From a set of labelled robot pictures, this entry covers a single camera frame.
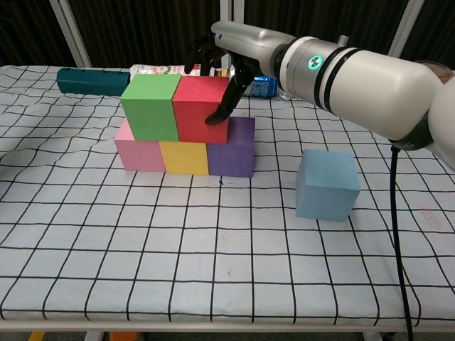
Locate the yellow foam cube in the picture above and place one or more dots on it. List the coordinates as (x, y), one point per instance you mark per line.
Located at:
(185, 158)

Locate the white floral drink bottle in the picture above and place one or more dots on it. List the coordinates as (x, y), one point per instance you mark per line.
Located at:
(156, 69)

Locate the silver blue drink can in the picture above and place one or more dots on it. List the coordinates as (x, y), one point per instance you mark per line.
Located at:
(263, 87)

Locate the purple foam cube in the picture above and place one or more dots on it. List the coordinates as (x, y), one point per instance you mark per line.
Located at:
(231, 156)

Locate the pink foam cube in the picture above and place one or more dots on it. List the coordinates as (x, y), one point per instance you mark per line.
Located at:
(140, 156)

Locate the yellow floor tape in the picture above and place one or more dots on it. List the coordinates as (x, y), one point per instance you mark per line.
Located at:
(36, 336)

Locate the light blue foam cube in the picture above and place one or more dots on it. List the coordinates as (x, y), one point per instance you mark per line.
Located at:
(325, 192)

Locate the green foam cube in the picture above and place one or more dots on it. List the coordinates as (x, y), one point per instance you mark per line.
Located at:
(151, 113)

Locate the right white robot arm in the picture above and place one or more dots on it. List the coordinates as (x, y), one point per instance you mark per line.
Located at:
(373, 85)

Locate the white black grid tablecloth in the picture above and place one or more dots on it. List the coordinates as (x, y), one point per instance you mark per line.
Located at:
(213, 255)

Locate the teal cylindrical case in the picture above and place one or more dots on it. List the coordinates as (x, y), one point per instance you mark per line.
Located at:
(92, 82)

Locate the red foam cube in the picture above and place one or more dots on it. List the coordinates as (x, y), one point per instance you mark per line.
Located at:
(195, 113)

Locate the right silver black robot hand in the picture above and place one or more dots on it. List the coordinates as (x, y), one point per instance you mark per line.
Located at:
(249, 42)

